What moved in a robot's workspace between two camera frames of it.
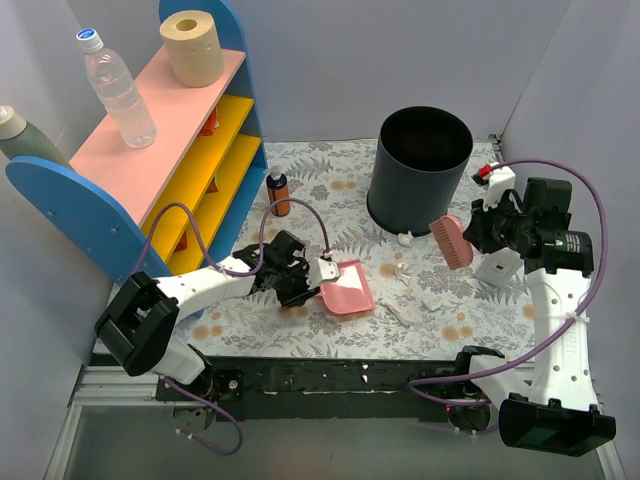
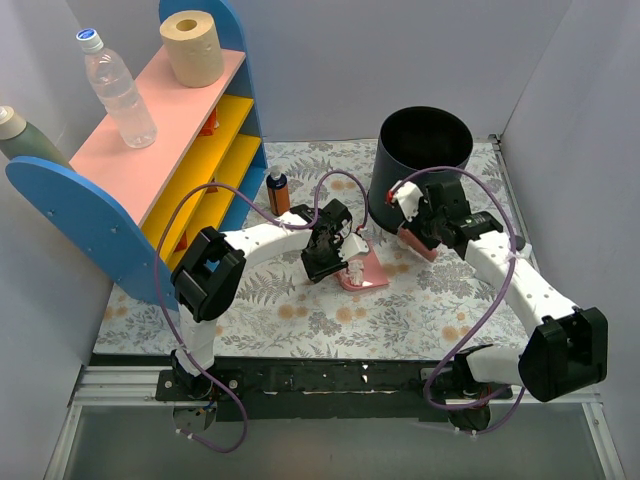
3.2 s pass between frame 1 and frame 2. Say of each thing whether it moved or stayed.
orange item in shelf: stayed
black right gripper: moved
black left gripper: moved
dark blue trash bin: stayed
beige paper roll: stayed
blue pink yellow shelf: stayed
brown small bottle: stayed
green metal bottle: stayed
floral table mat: stayed
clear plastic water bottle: stayed
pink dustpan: moved
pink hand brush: moved
